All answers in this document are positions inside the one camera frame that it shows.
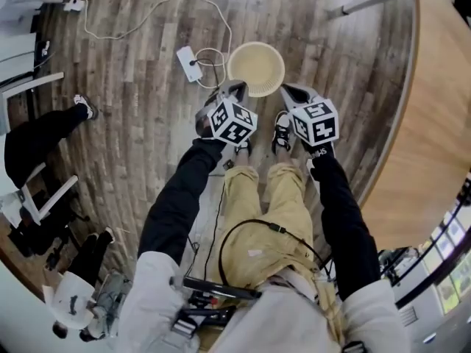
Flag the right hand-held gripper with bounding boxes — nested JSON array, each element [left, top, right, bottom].
[[279, 82, 339, 147]]

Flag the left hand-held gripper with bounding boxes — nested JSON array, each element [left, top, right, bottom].
[[194, 79, 258, 147]]

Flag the cream plastic waste basket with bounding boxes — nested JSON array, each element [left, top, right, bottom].
[[226, 41, 286, 99]]

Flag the person's left forearm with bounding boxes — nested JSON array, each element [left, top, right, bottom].
[[138, 136, 231, 268]]

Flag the person's right forearm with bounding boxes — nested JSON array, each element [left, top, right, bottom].
[[305, 143, 382, 301]]

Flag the person's left shoe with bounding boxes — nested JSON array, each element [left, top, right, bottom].
[[234, 140, 253, 158]]

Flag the person's shoe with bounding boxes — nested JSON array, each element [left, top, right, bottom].
[[271, 110, 294, 157], [234, 140, 253, 158]]

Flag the person's right shoe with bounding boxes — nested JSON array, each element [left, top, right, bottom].
[[271, 110, 294, 157]]

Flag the person's khaki trousers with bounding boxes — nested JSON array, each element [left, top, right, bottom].
[[216, 152, 345, 345]]

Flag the wooden table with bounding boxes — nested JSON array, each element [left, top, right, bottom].
[[355, 0, 471, 252]]

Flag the black tablet device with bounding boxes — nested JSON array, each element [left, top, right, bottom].
[[182, 276, 263, 301]]

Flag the person's white shirt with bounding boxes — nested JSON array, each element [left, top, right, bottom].
[[119, 250, 411, 353]]

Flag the black railing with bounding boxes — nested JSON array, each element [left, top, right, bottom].
[[378, 182, 471, 308]]

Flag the white desk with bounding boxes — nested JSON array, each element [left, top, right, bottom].
[[0, 0, 65, 25]]

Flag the black plug cable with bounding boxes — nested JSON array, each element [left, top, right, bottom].
[[188, 57, 222, 91]]

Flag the black looped cable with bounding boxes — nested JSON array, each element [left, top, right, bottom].
[[218, 218, 334, 293]]

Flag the white power strip with cable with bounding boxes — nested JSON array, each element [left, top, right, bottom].
[[82, 0, 233, 90]]

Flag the white chair frame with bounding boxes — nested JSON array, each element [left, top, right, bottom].
[[0, 71, 80, 227]]

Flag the window with black frame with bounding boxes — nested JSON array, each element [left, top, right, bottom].
[[419, 196, 471, 315]]

